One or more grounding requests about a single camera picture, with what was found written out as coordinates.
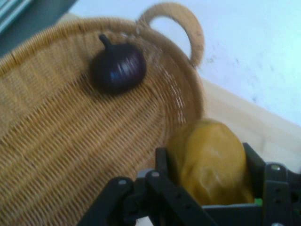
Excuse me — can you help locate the woven wicker basket with handle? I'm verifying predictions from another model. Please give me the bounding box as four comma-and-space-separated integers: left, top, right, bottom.
0, 2, 206, 226

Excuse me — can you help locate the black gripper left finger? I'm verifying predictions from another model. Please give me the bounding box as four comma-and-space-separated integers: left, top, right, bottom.
79, 147, 218, 226

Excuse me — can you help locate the dark grey furniture panel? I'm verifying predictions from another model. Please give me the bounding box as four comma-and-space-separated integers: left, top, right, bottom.
0, 0, 79, 57

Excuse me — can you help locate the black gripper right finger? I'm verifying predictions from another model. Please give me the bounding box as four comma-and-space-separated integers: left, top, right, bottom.
243, 142, 301, 226

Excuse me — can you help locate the dark purple eggplant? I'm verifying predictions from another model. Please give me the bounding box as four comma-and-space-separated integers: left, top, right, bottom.
90, 34, 148, 95

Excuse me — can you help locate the yellow bell pepper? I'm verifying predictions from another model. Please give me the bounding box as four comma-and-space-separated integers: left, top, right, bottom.
166, 117, 256, 206

